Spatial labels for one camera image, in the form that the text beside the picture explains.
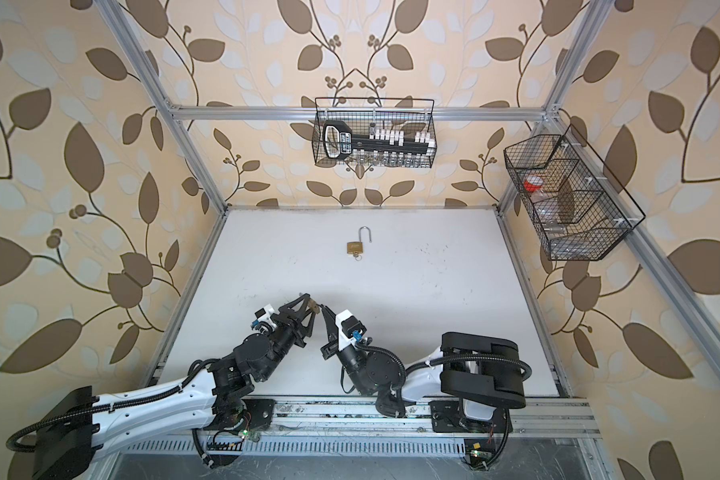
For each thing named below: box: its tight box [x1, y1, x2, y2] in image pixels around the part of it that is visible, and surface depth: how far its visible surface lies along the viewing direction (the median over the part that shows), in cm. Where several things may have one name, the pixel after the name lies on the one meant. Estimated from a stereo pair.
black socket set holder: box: [323, 120, 436, 160], surface depth 84 cm
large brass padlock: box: [346, 226, 372, 254], surface depth 110 cm
